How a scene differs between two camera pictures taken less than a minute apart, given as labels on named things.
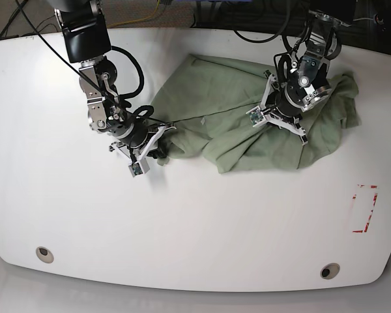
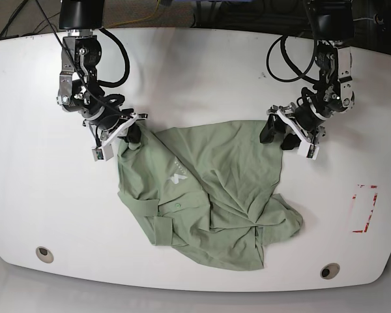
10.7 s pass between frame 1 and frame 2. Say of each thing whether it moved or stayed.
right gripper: moved
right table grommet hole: stayed
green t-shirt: moved
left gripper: moved
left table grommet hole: stayed
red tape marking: stayed
